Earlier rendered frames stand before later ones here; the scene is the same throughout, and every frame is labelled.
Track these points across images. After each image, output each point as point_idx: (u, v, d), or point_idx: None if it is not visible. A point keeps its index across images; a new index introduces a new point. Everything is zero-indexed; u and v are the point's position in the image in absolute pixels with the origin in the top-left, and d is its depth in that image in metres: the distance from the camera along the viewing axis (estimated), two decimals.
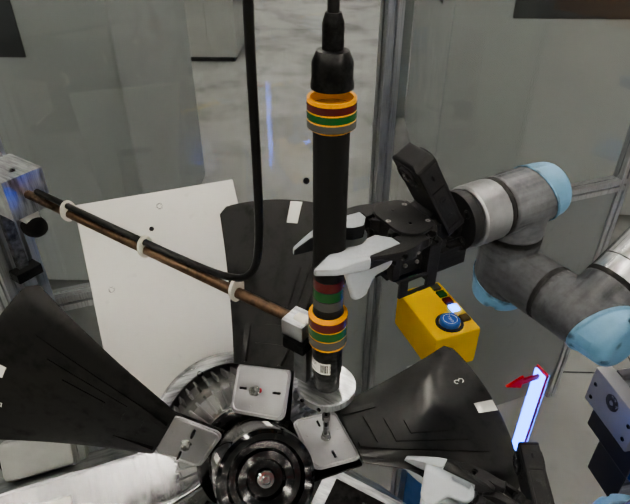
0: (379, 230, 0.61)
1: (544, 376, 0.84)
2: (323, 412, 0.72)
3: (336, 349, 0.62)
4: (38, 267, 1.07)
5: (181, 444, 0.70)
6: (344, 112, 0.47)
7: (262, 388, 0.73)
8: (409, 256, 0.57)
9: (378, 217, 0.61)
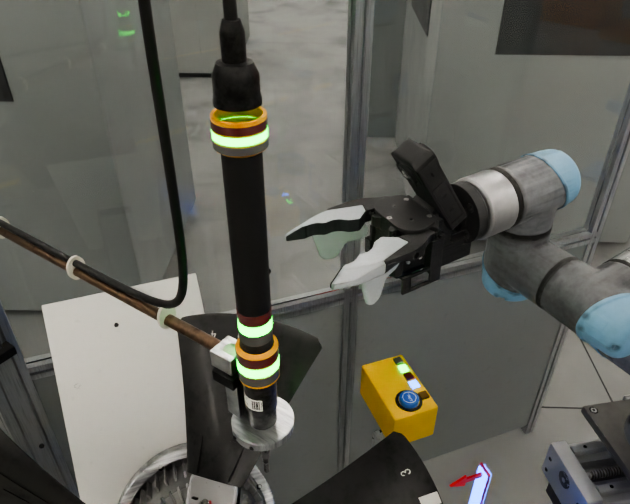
0: (381, 227, 0.61)
1: (486, 475, 0.88)
2: (263, 452, 0.66)
3: (266, 385, 0.57)
4: (12, 350, 1.11)
5: None
6: (249, 131, 0.42)
7: (212, 501, 0.77)
8: (419, 253, 0.56)
9: (379, 214, 0.60)
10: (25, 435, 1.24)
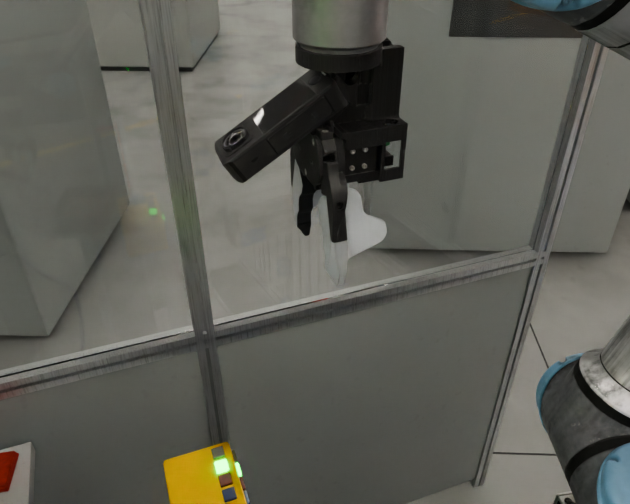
0: None
1: None
2: None
3: None
4: None
5: None
6: None
7: None
8: (341, 198, 0.47)
9: (302, 169, 0.52)
10: None
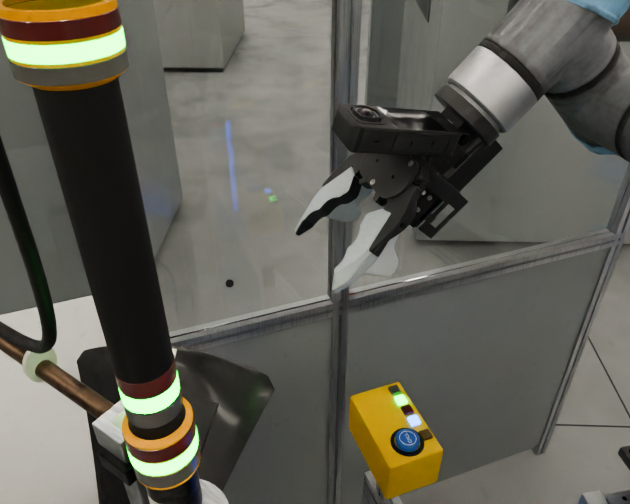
0: None
1: None
2: None
3: (174, 484, 0.35)
4: None
5: None
6: (69, 31, 0.20)
7: None
8: (407, 221, 0.51)
9: (364, 178, 0.55)
10: None
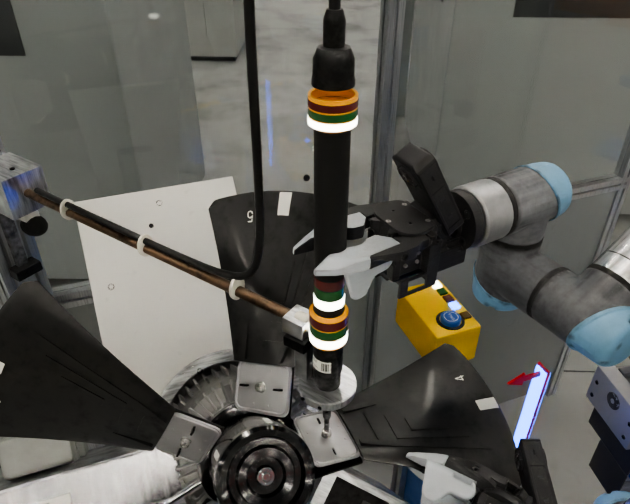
0: (379, 230, 0.61)
1: (545, 373, 0.83)
2: (326, 413, 0.71)
3: (337, 347, 0.62)
4: (38, 265, 1.06)
5: (260, 383, 0.73)
6: (345, 109, 0.47)
7: (329, 437, 0.74)
8: (409, 256, 0.57)
9: (378, 217, 0.61)
10: None
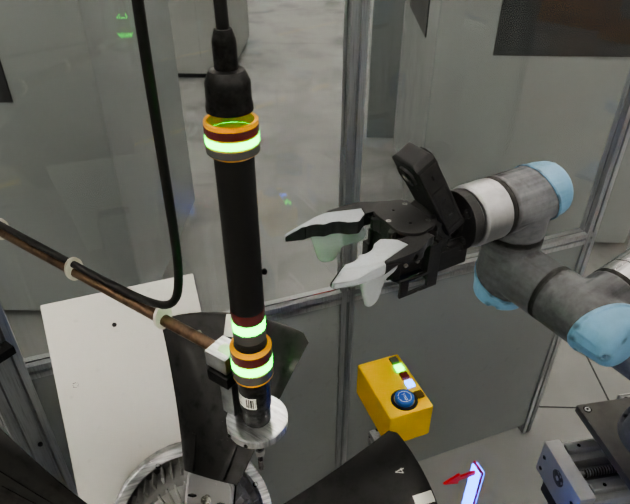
0: (379, 230, 0.61)
1: (479, 473, 0.89)
2: None
3: (260, 384, 0.58)
4: (11, 350, 1.12)
5: (206, 496, 0.78)
6: (241, 137, 0.43)
7: None
8: (419, 256, 0.57)
9: (378, 217, 0.61)
10: (24, 434, 1.25)
